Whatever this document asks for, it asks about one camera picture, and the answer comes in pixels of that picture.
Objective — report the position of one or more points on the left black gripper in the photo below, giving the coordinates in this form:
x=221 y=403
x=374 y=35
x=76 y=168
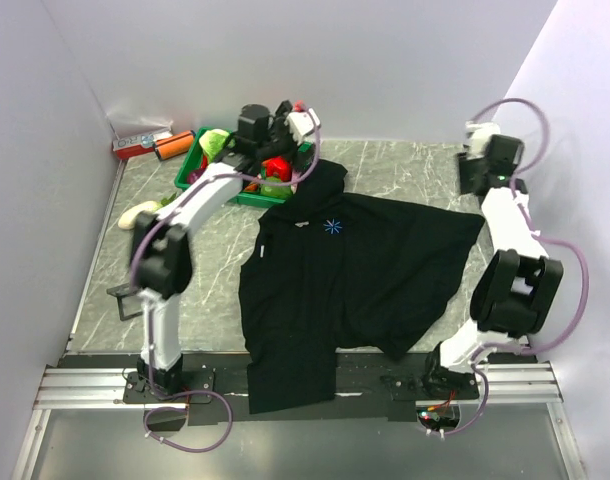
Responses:
x=279 y=124

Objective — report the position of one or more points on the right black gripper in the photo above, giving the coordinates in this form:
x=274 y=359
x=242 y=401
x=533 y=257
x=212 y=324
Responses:
x=464 y=166

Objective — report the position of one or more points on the black t-shirt garment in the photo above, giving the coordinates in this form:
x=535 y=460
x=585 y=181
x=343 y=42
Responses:
x=332 y=269

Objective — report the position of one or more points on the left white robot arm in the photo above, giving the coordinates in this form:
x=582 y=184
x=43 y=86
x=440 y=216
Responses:
x=160 y=264

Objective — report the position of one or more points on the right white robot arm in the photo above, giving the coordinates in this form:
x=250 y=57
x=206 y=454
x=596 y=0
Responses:
x=516 y=291

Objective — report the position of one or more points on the red toy bell pepper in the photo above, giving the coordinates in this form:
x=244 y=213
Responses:
x=277 y=167

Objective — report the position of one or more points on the green toy bell pepper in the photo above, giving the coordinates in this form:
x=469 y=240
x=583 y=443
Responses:
x=273 y=190

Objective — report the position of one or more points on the green toy lettuce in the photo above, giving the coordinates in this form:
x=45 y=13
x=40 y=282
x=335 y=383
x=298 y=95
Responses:
x=213 y=141

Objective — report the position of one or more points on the green plastic crate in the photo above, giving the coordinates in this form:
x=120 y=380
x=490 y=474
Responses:
x=237 y=171

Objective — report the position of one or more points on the purple toy onion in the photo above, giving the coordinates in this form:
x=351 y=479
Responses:
x=194 y=176

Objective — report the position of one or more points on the orange cylinder can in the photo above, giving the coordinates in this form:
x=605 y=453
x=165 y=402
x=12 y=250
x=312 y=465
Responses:
x=173 y=146

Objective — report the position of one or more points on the red white box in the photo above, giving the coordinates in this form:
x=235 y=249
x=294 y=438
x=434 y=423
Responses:
x=142 y=141

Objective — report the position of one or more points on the white toy radish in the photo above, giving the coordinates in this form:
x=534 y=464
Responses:
x=127 y=219

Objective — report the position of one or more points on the small black stand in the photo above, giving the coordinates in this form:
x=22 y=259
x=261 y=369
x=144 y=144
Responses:
x=128 y=303

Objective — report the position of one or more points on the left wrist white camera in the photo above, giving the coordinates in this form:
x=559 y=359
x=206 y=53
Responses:
x=302 y=122

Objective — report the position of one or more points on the wrist white camera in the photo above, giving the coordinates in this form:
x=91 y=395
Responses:
x=302 y=122
x=478 y=136

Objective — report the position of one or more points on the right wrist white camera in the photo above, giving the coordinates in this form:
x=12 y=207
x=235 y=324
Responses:
x=478 y=136

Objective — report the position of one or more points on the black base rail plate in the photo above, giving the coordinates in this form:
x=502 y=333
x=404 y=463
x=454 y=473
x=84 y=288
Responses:
x=368 y=385

